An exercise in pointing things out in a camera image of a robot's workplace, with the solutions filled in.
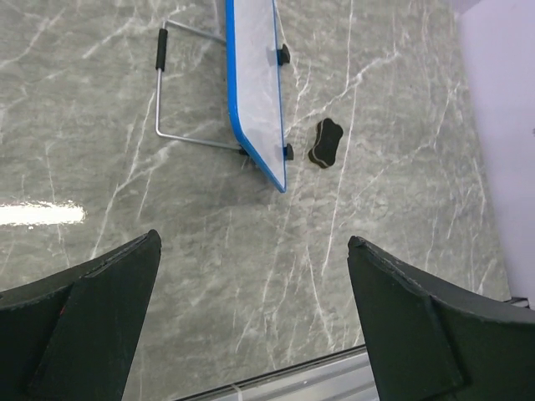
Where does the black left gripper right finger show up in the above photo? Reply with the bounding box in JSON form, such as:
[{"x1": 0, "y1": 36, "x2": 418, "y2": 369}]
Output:
[{"x1": 348, "y1": 236, "x2": 534, "y2": 400}]

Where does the aluminium front rail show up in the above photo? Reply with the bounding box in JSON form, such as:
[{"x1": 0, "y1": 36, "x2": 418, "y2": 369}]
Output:
[{"x1": 186, "y1": 346, "x2": 380, "y2": 401}]

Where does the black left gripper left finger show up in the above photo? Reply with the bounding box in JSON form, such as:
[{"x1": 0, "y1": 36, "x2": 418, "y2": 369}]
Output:
[{"x1": 1, "y1": 230, "x2": 161, "y2": 400}]

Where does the wire whiteboard stand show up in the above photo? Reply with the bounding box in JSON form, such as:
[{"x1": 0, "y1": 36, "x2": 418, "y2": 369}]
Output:
[{"x1": 155, "y1": 19, "x2": 268, "y2": 168}]

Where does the blue framed whiteboard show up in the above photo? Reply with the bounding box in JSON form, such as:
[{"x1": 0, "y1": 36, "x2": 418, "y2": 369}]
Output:
[{"x1": 225, "y1": 0, "x2": 287, "y2": 193}]

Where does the yellow black whiteboard eraser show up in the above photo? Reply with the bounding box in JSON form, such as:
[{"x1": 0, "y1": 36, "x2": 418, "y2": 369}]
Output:
[{"x1": 308, "y1": 118, "x2": 344, "y2": 169}]

